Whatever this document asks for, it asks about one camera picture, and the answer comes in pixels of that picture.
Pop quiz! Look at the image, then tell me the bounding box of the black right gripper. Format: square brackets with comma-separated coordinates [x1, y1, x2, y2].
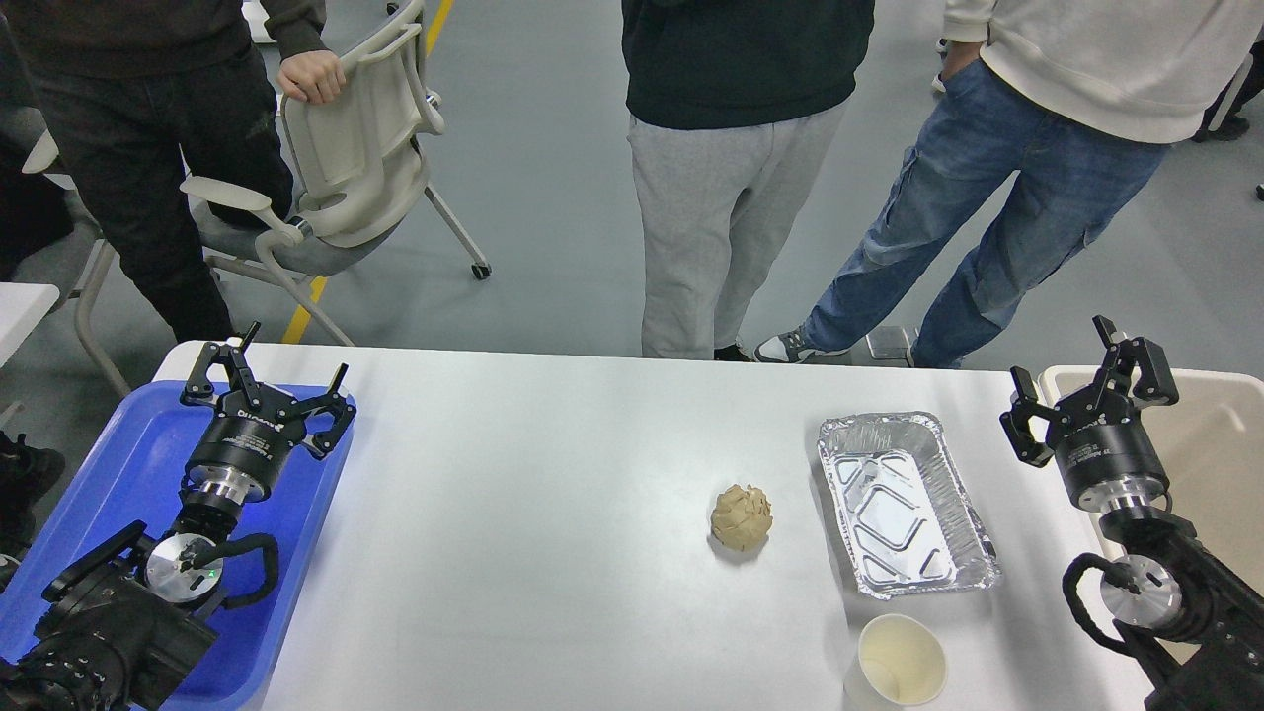
[999, 315, 1181, 512]

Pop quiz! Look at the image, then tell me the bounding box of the crumpled tan paper ball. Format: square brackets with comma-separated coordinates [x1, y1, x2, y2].
[710, 485, 774, 552]

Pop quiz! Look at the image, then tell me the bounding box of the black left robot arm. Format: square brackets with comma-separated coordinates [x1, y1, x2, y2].
[3, 342, 356, 710]

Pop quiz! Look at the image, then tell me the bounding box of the blue plastic tray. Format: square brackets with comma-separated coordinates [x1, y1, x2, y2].
[1, 381, 353, 710]

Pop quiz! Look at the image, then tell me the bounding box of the aluminium foil tray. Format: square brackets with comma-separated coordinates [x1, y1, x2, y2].
[818, 411, 1002, 601]

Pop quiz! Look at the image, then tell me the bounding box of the beige office chair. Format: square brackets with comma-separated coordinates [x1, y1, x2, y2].
[21, 0, 493, 396]

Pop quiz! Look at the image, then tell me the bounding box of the person in black clothes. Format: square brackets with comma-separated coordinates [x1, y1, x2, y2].
[3, 1, 345, 342]

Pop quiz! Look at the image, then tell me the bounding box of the person in grey sweatpants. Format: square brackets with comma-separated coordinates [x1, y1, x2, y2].
[621, 1, 875, 361]

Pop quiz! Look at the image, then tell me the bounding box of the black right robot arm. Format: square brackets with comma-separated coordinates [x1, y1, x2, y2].
[999, 315, 1263, 710]

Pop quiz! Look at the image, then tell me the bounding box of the white paper cup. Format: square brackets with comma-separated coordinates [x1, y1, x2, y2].
[844, 614, 948, 710]

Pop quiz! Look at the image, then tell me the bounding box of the white side table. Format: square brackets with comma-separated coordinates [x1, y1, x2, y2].
[0, 282, 59, 367]

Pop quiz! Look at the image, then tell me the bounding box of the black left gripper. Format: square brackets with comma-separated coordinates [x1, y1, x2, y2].
[179, 321, 356, 504]

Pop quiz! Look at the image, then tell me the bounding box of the person in blue jeans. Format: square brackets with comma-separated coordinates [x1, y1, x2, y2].
[753, 1, 1261, 368]

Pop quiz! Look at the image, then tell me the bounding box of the beige plastic bin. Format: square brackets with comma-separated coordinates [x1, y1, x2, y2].
[1038, 364, 1264, 668]

